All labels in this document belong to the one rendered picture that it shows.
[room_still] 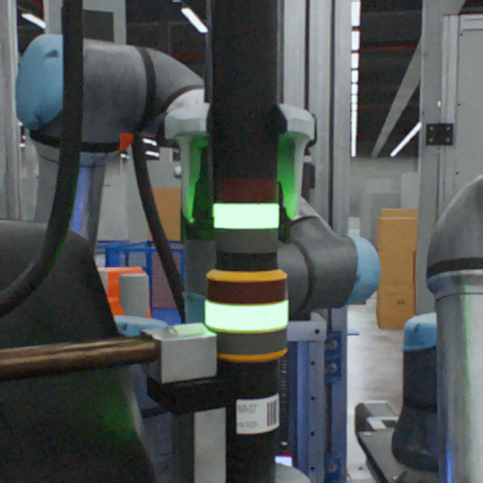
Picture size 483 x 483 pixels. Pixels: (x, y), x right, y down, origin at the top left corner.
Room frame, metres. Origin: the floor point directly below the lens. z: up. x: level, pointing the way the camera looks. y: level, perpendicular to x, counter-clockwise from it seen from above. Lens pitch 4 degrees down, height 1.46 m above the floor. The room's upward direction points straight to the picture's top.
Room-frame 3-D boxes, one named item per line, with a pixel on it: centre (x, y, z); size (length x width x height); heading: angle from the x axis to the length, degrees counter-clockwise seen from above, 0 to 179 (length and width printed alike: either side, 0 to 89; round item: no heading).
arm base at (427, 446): (1.12, -0.32, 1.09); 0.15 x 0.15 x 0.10
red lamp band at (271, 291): (0.36, 0.00, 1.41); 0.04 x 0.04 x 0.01
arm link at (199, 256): (0.65, 0.01, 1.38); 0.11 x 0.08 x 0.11; 126
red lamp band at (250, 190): (0.36, 0.00, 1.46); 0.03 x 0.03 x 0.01
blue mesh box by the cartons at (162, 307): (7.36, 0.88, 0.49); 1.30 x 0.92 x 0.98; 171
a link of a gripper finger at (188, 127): (0.38, 0.03, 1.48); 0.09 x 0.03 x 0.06; 175
